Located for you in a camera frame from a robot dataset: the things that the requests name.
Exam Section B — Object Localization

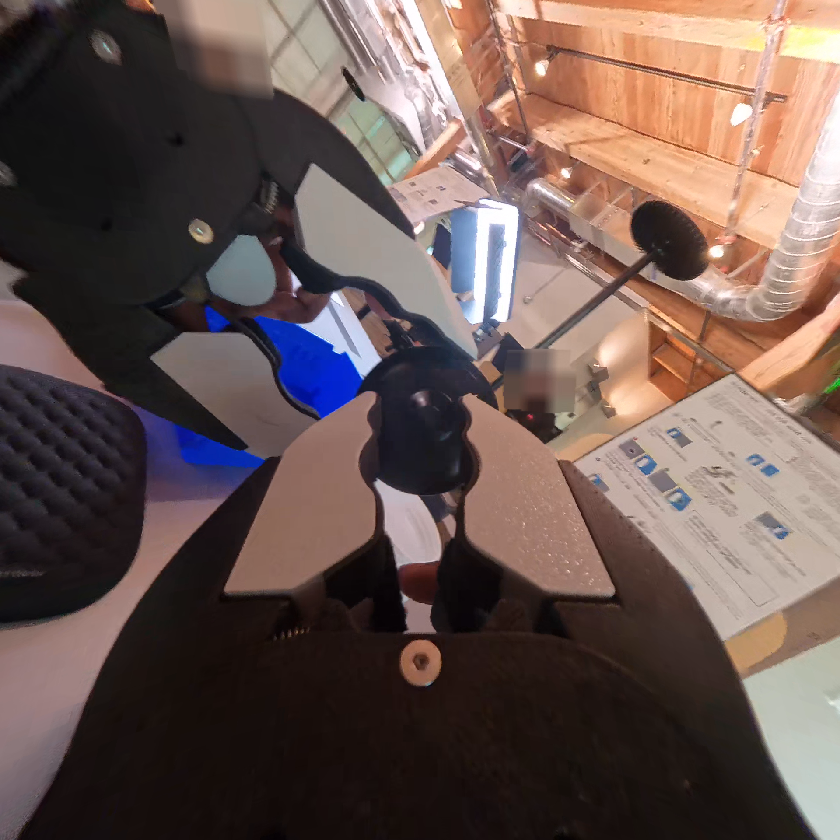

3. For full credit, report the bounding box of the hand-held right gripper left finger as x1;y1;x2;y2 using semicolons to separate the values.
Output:
223;390;408;634

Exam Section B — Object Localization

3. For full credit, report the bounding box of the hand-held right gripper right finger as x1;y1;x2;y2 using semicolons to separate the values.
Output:
428;392;618;634

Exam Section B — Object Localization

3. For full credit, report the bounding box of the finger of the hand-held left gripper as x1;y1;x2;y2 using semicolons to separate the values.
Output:
282;163;479;361
150;318;322;460

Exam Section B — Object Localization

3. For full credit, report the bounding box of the blue plastic bin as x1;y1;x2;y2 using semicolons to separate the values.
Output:
177;305;365;468

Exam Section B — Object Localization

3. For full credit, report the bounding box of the black bottle lid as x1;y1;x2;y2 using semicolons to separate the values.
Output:
357;346;500;496

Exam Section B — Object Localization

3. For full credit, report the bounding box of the person's left hand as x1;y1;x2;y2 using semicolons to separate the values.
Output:
262;239;332;324

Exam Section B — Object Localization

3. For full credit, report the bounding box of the person's right hand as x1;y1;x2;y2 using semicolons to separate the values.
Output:
399;563;439;605

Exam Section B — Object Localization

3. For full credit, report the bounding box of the printed instruction board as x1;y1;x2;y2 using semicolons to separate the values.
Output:
551;373;840;677
387;164;490;224

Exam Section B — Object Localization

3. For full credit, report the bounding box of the studio light panel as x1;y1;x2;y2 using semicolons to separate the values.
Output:
449;199;521;326

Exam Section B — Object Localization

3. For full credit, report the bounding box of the black quilted pad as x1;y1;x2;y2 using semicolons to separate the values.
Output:
0;364;148;624

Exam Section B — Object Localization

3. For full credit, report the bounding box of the black floor lamp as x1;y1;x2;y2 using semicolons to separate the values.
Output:
535;200;711;349

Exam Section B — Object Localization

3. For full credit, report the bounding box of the ceiling track light rail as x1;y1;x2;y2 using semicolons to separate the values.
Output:
535;45;788;126

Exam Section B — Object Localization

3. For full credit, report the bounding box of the silver ventilation duct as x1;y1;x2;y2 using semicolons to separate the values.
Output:
525;85;840;322

